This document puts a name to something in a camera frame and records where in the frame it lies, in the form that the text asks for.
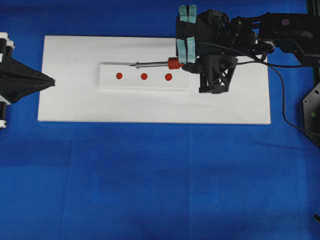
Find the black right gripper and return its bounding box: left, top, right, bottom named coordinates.
left=175, top=4, right=257, bottom=64

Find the soldering iron with red collar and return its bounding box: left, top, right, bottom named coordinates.
left=129, top=57, right=184, bottom=70

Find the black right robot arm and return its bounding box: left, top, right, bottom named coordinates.
left=175, top=4, right=320, bottom=87

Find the red dot mark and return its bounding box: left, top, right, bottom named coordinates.
left=164, top=73, right=173, bottom=81
left=140, top=72, right=148, bottom=80
left=116, top=72, right=123, bottom=80

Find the middle red dot mark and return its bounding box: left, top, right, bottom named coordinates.
left=140, top=72, right=148, bottom=80

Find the clear acrylic plate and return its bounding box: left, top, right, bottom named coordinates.
left=99, top=62, right=189, bottom=92

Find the white foam board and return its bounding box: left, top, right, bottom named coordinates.
left=38, top=35, right=271, bottom=125

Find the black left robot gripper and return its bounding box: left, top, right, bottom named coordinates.
left=0, top=32, right=55, bottom=129

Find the blue table cloth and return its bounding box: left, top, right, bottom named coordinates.
left=0, top=0, right=320, bottom=240

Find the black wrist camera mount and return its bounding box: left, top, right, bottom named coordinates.
left=182, top=55, right=239, bottom=95

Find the black cable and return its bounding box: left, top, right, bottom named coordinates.
left=195, top=41, right=320, bottom=134

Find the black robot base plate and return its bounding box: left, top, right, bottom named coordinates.
left=302, top=83, right=320, bottom=148

